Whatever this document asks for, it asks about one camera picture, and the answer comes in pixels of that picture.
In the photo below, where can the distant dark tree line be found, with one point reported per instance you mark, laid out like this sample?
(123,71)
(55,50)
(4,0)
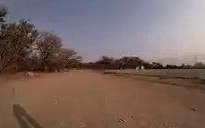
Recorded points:
(123,62)

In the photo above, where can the brown dirt road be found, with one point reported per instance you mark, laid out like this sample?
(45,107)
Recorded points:
(90,100)

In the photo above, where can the small white building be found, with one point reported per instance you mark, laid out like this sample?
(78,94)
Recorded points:
(140,67)

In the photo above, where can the small pale stone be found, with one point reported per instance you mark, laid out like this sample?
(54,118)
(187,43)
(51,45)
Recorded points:
(194,109)
(122,120)

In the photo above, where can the pale flat ground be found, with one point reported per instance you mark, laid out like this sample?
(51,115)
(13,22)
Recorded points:
(170,73)

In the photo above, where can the row of bare trees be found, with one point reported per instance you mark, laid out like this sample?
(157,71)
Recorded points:
(20,46)

